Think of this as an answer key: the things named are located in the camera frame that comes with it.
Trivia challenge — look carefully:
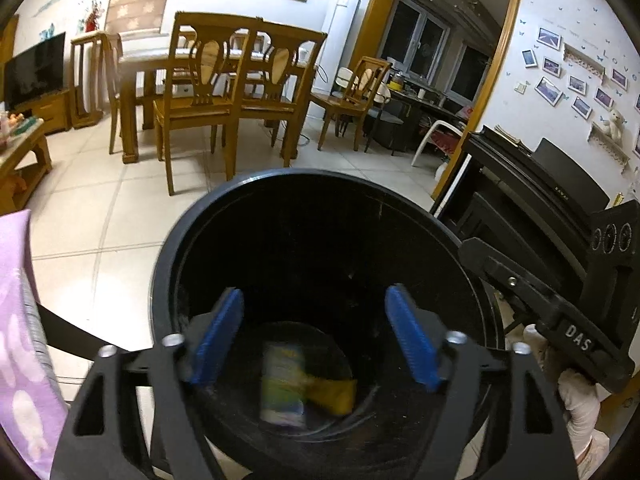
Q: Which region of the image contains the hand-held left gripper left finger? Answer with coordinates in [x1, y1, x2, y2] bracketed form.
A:
[50, 286, 245, 480]

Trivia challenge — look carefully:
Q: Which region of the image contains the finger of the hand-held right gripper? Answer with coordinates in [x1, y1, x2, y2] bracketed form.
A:
[458, 236, 568, 332]

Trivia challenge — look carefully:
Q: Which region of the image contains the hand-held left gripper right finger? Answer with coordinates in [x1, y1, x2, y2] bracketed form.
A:
[386, 283, 572, 480]

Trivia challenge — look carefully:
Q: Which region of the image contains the green white packet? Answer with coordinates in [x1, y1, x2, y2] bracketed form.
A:
[260, 341, 309, 429]

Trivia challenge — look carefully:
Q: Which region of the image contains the black trash bin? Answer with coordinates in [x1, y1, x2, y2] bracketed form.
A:
[149, 169, 505, 477]

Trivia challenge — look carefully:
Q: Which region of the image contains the person's right hand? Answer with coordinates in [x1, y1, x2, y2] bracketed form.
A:
[522, 323, 612, 467]

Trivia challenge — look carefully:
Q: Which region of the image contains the black upright piano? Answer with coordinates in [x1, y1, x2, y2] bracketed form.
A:
[430, 129, 612, 286]

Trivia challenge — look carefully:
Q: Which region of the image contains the yellow wrapper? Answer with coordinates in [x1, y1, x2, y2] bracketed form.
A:
[302, 376, 357, 417]

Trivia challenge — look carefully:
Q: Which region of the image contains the white plastic chair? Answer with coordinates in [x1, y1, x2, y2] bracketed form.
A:
[411, 119, 472, 169]

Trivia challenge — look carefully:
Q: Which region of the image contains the black desk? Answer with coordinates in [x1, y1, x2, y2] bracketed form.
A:
[369, 87, 470, 157]

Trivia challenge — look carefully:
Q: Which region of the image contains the white teddy bear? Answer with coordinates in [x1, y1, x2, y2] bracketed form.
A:
[599, 109, 627, 142]

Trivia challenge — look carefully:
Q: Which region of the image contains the purple tablecloth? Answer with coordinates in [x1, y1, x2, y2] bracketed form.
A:
[0, 209, 71, 467]

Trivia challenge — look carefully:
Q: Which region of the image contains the dark framed window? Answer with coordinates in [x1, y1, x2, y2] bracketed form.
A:
[380, 0, 496, 107]

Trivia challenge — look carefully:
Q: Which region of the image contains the cream padded chair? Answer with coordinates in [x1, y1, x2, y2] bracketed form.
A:
[333, 66, 357, 97]

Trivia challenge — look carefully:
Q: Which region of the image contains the wooden coffee table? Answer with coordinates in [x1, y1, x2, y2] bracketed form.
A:
[0, 120, 54, 213]

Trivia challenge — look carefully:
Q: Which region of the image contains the wooden dining table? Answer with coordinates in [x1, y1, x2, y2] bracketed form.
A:
[117, 42, 321, 163]

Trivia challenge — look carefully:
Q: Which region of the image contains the wooden television stand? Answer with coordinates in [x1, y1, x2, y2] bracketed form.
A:
[12, 87, 73, 136]

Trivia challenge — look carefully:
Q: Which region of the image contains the tall wooden stand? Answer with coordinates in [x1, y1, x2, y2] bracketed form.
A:
[69, 31, 107, 129]

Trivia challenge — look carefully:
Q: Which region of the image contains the white standing air conditioner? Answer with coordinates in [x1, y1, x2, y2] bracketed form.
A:
[320, 0, 362, 97]

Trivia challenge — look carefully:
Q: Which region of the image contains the pile of small table items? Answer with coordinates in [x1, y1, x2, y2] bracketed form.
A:
[0, 111, 40, 137]

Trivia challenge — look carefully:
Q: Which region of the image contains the black television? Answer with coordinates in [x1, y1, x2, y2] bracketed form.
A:
[2, 31, 67, 111]

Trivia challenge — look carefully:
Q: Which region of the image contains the white wall shelf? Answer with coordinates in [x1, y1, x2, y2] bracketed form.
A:
[589, 121, 632, 175]
[562, 42, 607, 79]

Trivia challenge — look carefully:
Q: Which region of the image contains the group of wall photo frames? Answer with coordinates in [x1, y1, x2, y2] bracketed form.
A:
[521, 26, 640, 157]

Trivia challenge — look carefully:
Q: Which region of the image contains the yellow door frame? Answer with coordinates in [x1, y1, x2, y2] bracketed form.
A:
[347, 0, 525, 201]

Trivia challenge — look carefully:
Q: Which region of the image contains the red wall ornament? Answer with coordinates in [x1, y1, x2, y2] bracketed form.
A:
[84, 2, 105, 34]

